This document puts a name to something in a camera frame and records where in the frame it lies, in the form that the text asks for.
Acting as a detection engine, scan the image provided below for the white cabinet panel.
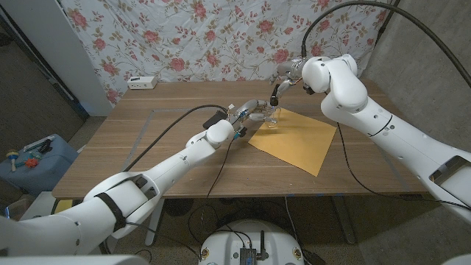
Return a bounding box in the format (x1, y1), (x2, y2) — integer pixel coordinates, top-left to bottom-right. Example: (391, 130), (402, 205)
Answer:
(0, 0), (113, 118)

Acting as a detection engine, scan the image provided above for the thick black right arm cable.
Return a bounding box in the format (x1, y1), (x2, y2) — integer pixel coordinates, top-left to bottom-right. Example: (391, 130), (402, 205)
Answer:
(300, 0), (471, 88)

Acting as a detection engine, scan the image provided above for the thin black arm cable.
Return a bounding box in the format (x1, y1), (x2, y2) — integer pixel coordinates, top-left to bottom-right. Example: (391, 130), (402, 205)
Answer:
(186, 130), (248, 259)
(336, 123), (471, 212)

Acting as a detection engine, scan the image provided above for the black round floor disc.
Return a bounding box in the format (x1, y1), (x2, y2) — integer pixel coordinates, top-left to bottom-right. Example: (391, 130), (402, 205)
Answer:
(164, 198), (194, 218)

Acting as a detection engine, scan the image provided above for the floral rose backdrop cloth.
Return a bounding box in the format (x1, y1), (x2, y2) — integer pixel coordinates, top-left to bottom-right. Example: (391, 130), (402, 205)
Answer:
(60, 0), (393, 107)

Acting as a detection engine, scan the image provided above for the yellow and black sign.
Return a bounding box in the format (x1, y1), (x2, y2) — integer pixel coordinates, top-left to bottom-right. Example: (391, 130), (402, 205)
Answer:
(54, 199), (74, 214)

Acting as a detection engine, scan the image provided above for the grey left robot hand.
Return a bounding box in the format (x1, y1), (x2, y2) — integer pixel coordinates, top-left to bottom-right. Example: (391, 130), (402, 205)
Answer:
(227, 98), (279, 139)

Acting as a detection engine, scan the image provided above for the white robot torso rim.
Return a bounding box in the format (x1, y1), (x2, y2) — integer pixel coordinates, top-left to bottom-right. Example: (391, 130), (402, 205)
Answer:
(0, 253), (150, 265)

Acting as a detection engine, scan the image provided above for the grey table leg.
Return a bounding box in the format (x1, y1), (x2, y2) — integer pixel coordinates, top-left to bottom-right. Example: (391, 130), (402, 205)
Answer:
(330, 194), (357, 246)

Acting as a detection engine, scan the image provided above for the yellow and blue maraca toy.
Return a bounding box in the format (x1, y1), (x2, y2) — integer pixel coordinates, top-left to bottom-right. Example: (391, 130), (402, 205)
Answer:
(6, 149), (20, 173)

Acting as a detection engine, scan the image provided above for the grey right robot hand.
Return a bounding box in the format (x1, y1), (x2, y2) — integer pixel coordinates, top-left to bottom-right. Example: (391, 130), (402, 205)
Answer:
(270, 58), (308, 99)

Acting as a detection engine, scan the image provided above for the black floor cable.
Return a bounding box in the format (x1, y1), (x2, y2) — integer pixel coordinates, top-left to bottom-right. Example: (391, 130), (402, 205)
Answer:
(186, 202), (266, 246)

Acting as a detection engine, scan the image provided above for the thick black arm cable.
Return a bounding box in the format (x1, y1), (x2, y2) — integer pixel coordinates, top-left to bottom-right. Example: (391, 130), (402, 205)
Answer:
(300, 0), (471, 88)
(123, 104), (229, 173)

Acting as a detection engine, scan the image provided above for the small black wallet case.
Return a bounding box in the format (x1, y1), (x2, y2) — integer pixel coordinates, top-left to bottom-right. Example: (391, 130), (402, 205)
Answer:
(203, 110), (228, 130)

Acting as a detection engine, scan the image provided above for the clear plastic dispenser bottle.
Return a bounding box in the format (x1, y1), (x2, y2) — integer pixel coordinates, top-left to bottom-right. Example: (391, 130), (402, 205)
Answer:
(263, 105), (283, 130)

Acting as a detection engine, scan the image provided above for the white robot torso base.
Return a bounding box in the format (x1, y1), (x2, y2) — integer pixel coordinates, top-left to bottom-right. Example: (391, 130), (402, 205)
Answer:
(197, 219), (305, 265)

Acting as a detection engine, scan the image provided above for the white table leg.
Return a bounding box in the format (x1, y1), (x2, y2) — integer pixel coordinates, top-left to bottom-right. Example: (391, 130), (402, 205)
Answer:
(144, 198), (166, 247)

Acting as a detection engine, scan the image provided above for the white power strip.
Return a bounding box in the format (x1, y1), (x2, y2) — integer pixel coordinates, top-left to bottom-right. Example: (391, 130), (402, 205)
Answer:
(127, 76), (158, 91)

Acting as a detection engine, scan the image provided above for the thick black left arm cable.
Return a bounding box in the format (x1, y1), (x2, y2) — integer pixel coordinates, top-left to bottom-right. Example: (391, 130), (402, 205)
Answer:
(123, 104), (229, 173)

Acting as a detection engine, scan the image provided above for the yellow paper envelope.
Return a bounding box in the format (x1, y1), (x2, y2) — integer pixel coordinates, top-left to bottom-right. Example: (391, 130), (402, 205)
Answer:
(248, 107), (338, 177)

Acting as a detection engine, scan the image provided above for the white flat tool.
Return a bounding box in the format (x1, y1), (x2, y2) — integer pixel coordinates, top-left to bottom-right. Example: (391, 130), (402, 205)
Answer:
(23, 135), (56, 152)

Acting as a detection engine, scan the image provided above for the black toy piece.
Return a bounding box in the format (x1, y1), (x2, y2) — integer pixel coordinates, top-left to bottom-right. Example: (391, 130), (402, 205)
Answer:
(38, 138), (53, 155)

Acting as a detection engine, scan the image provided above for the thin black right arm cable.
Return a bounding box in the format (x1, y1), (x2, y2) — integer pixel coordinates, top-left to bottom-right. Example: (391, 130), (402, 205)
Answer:
(336, 123), (471, 212)

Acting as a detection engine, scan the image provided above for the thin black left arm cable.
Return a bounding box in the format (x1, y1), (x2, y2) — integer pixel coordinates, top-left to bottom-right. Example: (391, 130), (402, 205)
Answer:
(186, 130), (248, 259)

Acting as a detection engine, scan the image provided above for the blue storage box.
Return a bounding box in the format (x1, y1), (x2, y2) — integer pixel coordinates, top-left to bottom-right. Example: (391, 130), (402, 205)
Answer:
(0, 133), (79, 198)

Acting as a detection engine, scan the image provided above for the black backdrop pole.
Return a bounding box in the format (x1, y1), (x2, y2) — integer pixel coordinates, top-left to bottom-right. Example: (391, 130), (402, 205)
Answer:
(375, 0), (402, 36)

